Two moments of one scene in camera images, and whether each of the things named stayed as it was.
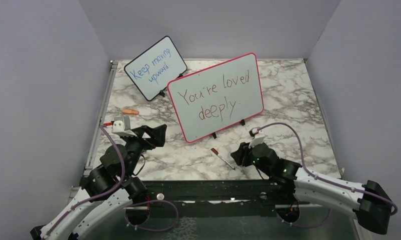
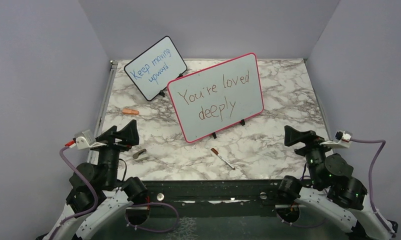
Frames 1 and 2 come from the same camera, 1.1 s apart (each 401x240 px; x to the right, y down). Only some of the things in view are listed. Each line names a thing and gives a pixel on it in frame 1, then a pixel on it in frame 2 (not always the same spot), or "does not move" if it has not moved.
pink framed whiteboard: x=212 y=99 does not move
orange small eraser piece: x=130 y=111 does not move
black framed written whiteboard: x=156 y=68 does not move
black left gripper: x=157 y=135 → x=129 y=135
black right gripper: x=243 y=152 → x=292 y=135
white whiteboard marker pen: x=216 y=152 does not move
